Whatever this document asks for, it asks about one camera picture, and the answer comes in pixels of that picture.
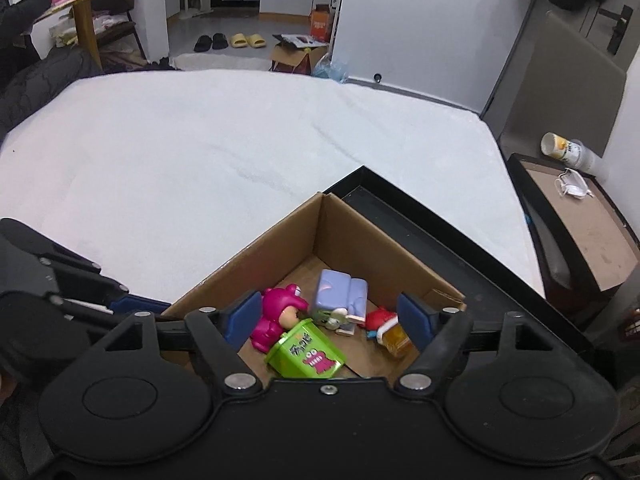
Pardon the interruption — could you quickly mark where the red hat figurine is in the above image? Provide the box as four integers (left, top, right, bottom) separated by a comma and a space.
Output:
364, 308, 412, 359

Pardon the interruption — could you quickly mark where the pink bear figurine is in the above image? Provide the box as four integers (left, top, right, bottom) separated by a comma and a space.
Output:
250, 284, 309, 353

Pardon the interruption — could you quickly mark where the green monster toy box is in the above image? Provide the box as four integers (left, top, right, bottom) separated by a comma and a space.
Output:
265, 318, 346, 379

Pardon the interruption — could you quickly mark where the black shallow tray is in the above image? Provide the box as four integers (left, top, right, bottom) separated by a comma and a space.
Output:
323, 164, 622, 391

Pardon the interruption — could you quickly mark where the small pale green figurine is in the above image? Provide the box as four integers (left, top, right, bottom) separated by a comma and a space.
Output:
312, 308, 356, 336

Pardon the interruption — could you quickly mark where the lavender block toy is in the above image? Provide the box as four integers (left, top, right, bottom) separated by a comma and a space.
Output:
309, 269, 368, 325

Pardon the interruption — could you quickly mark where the brown cardboard box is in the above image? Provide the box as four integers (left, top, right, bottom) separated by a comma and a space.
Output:
162, 190, 469, 380

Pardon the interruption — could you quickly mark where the black framed brown board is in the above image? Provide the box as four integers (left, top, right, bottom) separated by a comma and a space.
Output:
506, 154, 639, 302

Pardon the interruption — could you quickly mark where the white face mask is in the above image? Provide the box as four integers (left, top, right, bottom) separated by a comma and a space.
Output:
554, 168, 593, 200

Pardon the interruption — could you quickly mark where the person in black clothes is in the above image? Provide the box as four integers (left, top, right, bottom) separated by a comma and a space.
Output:
1, 0, 103, 136

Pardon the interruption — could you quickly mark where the open cardboard box floor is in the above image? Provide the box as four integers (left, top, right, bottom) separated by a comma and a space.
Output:
270, 34, 329, 75

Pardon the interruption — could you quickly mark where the black slipper pair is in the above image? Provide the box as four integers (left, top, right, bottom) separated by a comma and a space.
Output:
193, 32, 229, 53

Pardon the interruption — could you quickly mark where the yellow slipper pair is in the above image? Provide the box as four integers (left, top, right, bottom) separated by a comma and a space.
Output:
230, 32, 267, 49

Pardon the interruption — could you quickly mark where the orange box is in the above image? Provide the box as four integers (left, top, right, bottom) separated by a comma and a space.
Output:
310, 4, 333, 42

